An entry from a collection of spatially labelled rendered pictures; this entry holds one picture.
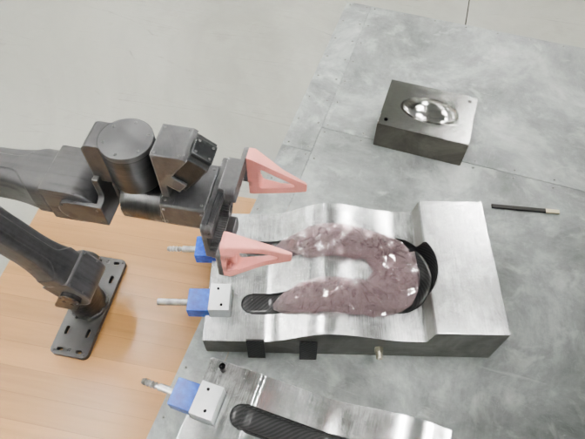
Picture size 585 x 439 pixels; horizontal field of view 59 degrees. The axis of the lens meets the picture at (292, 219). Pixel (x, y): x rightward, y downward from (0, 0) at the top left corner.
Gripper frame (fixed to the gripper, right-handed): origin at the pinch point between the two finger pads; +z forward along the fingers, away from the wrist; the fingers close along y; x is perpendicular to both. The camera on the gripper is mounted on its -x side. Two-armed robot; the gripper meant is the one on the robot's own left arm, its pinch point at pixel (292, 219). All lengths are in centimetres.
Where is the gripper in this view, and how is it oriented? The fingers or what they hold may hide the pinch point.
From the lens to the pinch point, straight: 58.8
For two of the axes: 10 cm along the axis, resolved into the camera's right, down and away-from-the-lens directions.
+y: 1.9, -8.2, 5.4
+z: 9.8, 1.6, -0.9
